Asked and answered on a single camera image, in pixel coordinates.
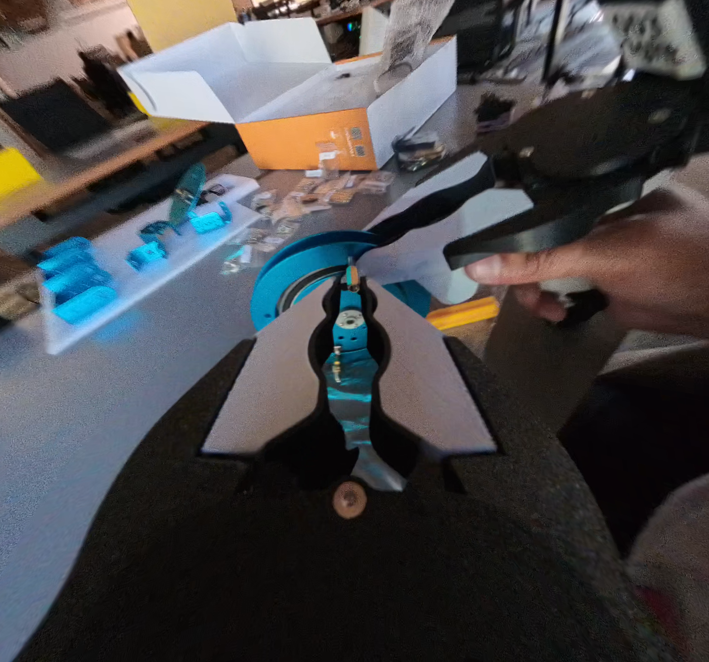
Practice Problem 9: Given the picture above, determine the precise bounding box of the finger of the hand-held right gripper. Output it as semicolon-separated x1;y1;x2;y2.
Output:
360;188;535;306
363;151;497;247

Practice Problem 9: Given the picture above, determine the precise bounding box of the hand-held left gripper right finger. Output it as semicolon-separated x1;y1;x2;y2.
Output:
360;277;497;488

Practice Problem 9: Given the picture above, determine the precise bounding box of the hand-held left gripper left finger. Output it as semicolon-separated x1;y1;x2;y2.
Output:
201;276;355;490

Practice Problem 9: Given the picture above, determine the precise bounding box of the blue round turntable base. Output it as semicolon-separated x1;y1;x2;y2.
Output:
250;230;433;366

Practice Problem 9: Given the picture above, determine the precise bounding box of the grey desk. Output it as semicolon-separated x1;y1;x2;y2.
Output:
0;83;555;662

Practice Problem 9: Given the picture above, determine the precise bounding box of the wood-edged desk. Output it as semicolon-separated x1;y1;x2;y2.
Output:
316;0;400;26
0;119;247;242

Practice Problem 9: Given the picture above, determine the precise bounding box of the person's right hand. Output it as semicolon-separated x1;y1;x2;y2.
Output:
464;188;709;340

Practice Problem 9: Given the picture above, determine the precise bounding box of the bag of black parts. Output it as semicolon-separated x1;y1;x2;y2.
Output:
392;130;446;171

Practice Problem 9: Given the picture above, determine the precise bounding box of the large clear plastic bag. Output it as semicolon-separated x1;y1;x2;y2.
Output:
326;363;408;492

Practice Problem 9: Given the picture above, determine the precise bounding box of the yellow tool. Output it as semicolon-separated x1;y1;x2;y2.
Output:
425;295;501;332

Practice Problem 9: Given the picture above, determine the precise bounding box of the pile of small screw bags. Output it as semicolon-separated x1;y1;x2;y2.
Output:
222;141;397;275

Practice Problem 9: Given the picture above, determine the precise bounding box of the white foam sheet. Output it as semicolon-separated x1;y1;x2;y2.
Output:
39;175;261;355

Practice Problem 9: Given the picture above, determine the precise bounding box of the orange and white cardboard box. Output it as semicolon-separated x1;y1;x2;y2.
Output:
118;17;458;171

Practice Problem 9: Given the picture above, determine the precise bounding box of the clear bubble bag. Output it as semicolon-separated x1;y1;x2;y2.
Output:
374;0;458;92

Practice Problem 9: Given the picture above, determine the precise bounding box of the black office chair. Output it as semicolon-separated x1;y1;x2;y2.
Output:
421;0;505;73

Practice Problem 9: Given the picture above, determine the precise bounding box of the blue oval metal plate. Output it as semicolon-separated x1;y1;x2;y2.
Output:
169;162;207;228

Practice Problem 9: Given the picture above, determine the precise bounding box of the yellow tray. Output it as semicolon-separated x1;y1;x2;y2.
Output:
0;147;43;199

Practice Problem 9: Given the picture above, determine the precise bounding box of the wide blue perforated bracket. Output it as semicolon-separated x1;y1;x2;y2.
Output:
188;201;232;234

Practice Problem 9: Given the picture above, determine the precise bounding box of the small blue angle bracket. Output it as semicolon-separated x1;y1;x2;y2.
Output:
126;242;168;272

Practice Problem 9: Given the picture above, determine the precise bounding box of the teal multi-hole metal bracket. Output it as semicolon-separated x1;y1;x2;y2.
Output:
138;220;181;242

